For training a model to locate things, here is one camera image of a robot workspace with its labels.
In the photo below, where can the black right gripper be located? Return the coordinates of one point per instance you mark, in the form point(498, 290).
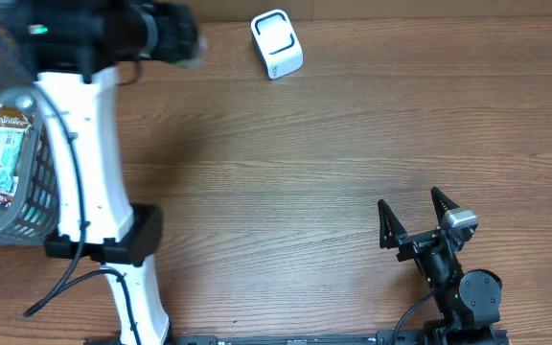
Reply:
point(420, 241)

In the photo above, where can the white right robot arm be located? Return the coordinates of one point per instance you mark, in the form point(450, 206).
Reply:
point(468, 302)

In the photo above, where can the white barcode scanner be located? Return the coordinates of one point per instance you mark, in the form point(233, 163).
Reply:
point(276, 43)

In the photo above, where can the grey plastic basket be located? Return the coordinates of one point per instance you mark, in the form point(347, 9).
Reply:
point(29, 208)

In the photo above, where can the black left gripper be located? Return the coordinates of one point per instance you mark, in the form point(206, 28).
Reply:
point(180, 35)

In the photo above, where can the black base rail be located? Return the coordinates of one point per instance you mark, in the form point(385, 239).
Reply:
point(333, 339)

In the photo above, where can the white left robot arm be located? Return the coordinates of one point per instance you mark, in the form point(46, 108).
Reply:
point(75, 50)

